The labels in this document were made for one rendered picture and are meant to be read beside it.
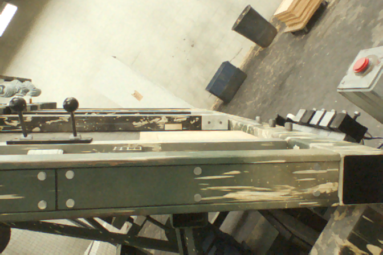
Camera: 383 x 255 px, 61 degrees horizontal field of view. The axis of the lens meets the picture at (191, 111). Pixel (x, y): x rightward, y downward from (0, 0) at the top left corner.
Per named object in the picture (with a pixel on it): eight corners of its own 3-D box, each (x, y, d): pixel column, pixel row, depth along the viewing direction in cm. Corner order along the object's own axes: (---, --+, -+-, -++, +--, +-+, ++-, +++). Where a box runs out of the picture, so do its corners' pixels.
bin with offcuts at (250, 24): (284, 24, 529) (252, 1, 519) (266, 50, 533) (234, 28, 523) (273, 27, 580) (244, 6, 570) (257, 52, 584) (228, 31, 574)
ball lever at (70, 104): (82, 146, 83) (76, 102, 76) (66, 146, 82) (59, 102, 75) (84, 137, 86) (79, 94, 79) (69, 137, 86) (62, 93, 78)
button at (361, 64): (377, 60, 70) (370, 54, 69) (367, 75, 69) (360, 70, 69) (364, 62, 73) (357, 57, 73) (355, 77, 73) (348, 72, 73)
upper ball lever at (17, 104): (33, 147, 81) (22, 101, 74) (16, 147, 81) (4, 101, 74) (37, 138, 84) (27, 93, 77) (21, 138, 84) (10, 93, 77)
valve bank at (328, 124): (411, 139, 96) (350, 95, 92) (386, 180, 95) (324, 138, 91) (320, 124, 145) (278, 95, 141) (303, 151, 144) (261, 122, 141)
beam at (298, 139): (394, 204, 67) (396, 152, 67) (341, 206, 65) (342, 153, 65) (202, 120, 285) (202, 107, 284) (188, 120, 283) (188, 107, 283)
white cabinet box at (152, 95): (219, 126, 521) (109, 54, 490) (199, 155, 526) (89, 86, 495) (214, 119, 581) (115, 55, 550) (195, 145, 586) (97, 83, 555)
